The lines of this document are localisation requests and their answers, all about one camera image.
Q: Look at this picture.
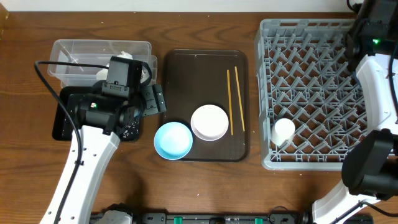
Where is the black plastic tray bin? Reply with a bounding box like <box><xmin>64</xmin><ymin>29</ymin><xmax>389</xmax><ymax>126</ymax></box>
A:
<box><xmin>52</xmin><ymin>86</ymin><xmax>143</xmax><ymax>142</ymax></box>

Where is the light blue bowl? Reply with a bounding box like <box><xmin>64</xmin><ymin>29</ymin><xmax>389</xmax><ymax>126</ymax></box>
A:
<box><xmin>154</xmin><ymin>122</ymin><xmax>193</xmax><ymax>161</ymax></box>

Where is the left wooden chopstick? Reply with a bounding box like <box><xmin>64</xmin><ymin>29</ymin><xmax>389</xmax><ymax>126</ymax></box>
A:
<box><xmin>226</xmin><ymin>70</ymin><xmax>234</xmax><ymax>136</ymax></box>

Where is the grey dishwasher rack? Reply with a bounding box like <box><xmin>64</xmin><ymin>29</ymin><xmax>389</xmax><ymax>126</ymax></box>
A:
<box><xmin>254</xmin><ymin>19</ymin><xmax>368</xmax><ymax>171</ymax></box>

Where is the dark brown serving tray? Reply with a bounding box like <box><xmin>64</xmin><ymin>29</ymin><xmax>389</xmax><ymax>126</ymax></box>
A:
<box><xmin>160</xmin><ymin>49</ymin><xmax>250</xmax><ymax>162</ymax></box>

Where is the pink bowl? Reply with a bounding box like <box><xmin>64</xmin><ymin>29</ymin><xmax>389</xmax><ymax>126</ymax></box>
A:
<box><xmin>190</xmin><ymin>105</ymin><xmax>229</xmax><ymax>141</ymax></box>

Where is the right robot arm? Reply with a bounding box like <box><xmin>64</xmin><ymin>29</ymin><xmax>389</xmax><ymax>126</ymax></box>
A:
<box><xmin>301</xmin><ymin>0</ymin><xmax>397</xmax><ymax>224</ymax></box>

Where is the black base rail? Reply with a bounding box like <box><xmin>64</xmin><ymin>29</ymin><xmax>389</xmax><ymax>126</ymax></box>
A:
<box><xmin>90</xmin><ymin>203</ymin><xmax>374</xmax><ymax>224</ymax></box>

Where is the wooden chopstick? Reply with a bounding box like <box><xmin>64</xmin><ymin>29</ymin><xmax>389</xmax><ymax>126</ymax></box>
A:
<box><xmin>234</xmin><ymin>66</ymin><xmax>246</xmax><ymax>132</ymax></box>
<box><xmin>226</xmin><ymin>70</ymin><xmax>234</xmax><ymax>136</ymax></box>

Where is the right wooden chopstick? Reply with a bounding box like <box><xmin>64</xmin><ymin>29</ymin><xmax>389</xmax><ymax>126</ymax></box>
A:
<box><xmin>234</xmin><ymin>66</ymin><xmax>246</xmax><ymax>132</ymax></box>

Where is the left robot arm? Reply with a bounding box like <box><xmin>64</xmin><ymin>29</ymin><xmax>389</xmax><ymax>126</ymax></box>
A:
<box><xmin>34</xmin><ymin>56</ymin><xmax>167</xmax><ymax>223</ymax></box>

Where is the white cup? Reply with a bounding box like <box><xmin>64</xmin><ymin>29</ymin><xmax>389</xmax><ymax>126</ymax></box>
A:
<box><xmin>271</xmin><ymin>118</ymin><xmax>295</xmax><ymax>146</ymax></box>

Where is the white napkin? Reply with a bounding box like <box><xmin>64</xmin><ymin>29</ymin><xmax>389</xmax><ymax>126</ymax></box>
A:
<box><xmin>96</xmin><ymin>51</ymin><xmax>150</xmax><ymax>83</ymax></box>

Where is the clear plastic waste bin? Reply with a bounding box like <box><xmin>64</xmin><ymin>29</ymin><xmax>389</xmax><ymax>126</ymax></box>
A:
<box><xmin>47</xmin><ymin>39</ymin><xmax>157</xmax><ymax>88</ymax></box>

